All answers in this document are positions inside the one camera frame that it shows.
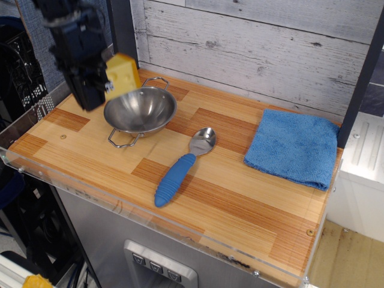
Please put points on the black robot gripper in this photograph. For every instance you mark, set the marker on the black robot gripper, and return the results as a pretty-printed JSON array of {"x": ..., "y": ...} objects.
[{"x": 79, "y": 45}]

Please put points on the yellow cheese wedge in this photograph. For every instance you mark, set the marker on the yellow cheese wedge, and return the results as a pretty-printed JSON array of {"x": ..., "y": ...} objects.
[{"x": 123, "y": 74}]

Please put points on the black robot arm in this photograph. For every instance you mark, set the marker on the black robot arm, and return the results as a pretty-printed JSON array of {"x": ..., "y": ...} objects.
[{"x": 77, "y": 28}]

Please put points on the stainless steel pot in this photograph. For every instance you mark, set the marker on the stainless steel pot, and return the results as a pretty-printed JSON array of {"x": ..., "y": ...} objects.
[{"x": 141, "y": 112}]

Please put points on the stainless steel cabinet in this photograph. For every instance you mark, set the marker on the stainless steel cabinet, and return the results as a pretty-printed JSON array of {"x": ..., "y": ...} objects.
[{"x": 102, "y": 233}]

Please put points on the black equipment rack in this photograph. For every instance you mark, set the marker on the black equipment rack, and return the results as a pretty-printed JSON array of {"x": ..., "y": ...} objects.
[{"x": 22, "y": 82}]

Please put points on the button control panel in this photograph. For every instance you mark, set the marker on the button control panel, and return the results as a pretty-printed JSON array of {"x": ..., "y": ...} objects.
[{"x": 149, "y": 268}]

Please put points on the yellow tape wrapped object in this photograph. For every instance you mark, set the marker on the yellow tape wrapped object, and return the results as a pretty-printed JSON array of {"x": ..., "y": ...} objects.
[{"x": 36, "y": 281}]

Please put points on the blue folded cloth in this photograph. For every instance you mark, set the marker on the blue folded cloth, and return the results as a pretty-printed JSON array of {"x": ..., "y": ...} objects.
[{"x": 299, "y": 148}]

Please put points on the white ribbed side unit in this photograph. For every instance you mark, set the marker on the white ribbed side unit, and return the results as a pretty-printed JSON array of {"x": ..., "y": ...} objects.
[{"x": 356, "y": 202}]

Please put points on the dark left vertical post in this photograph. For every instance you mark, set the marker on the dark left vertical post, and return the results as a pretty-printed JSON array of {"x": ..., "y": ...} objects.
[{"x": 122, "y": 28}]

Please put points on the dark vertical post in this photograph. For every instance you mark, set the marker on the dark vertical post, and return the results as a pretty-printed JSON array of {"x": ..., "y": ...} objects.
[
  {"x": 364, "y": 78},
  {"x": 122, "y": 28}
]

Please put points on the blue handled metal spoon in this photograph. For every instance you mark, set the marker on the blue handled metal spoon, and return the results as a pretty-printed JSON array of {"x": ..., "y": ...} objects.
[{"x": 201, "y": 143}]

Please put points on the dark right vertical post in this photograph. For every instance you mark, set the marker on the dark right vertical post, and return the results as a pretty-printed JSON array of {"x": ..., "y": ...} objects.
[{"x": 364, "y": 78}]

